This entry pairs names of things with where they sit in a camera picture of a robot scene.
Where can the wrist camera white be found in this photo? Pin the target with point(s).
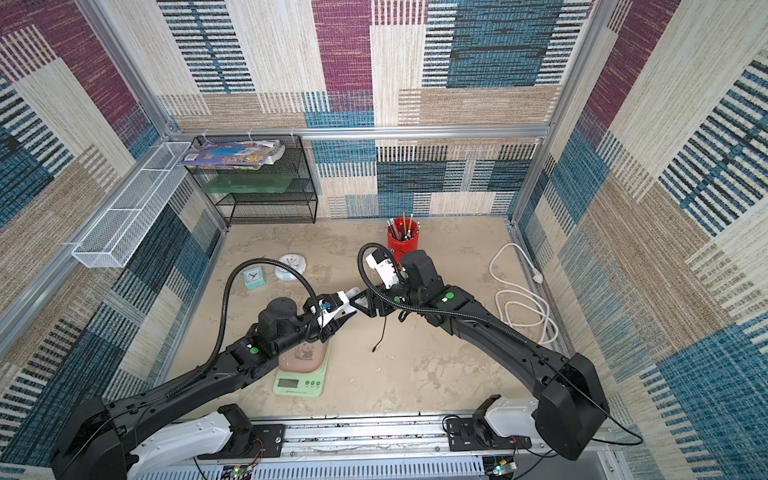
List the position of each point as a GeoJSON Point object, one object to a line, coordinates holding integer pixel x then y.
{"type": "Point", "coordinates": [384, 267]}
{"type": "Point", "coordinates": [330, 305]}

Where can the small teal square clock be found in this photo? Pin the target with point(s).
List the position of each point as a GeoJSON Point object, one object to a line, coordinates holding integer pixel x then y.
{"type": "Point", "coordinates": [253, 277]}

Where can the round white alarm clock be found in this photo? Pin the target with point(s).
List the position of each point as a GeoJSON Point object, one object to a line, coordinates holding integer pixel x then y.
{"type": "Point", "coordinates": [295, 261]}

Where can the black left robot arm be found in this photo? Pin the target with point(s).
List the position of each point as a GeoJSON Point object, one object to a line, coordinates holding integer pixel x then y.
{"type": "Point", "coordinates": [134, 436]}

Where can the pink panda square bowl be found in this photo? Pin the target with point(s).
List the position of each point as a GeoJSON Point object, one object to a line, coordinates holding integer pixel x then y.
{"type": "Point", "coordinates": [304, 358]}

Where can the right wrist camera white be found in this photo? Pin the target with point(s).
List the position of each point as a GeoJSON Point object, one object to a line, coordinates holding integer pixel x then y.
{"type": "Point", "coordinates": [384, 267]}

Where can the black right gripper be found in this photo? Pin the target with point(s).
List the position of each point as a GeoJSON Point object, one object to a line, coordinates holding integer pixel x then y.
{"type": "Point", "coordinates": [377, 297]}

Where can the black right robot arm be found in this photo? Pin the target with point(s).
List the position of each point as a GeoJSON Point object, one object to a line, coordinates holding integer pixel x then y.
{"type": "Point", "coordinates": [572, 405]}

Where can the pencils in red cup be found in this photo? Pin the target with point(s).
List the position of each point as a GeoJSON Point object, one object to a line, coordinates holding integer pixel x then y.
{"type": "Point", "coordinates": [410, 228]}

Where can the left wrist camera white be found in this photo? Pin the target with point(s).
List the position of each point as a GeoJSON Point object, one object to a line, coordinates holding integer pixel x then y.
{"type": "Point", "coordinates": [330, 305]}

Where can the green electronic kitchen scale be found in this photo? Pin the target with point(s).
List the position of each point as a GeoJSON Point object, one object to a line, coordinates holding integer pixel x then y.
{"type": "Point", "coordinates": [300, 377]}

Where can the black wire mesh shelf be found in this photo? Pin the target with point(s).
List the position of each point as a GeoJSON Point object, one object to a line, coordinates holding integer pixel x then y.
{"type": "Point", "coordinates": [284, 192]}

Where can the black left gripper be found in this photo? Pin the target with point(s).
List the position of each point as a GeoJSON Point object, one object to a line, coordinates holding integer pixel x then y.
{"type": "Point", "coordinates": [328, 332]}

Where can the colourful magazine on shelf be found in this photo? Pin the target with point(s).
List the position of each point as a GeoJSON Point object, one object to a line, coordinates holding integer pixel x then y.
{"type": "Point", "coordinates": [238, 154]}

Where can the red pencil cup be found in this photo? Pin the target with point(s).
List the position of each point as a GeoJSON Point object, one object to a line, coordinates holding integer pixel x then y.
{"type": "Point", "coordinates": [398, 244]}

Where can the white wire wall basket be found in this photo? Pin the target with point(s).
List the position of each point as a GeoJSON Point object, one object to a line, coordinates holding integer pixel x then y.
{"type": "Point", "coordinates": [118, 232]}

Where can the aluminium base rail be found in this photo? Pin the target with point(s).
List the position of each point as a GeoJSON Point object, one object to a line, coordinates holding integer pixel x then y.
{"type": "Point", "coordinates": [409, 446]}

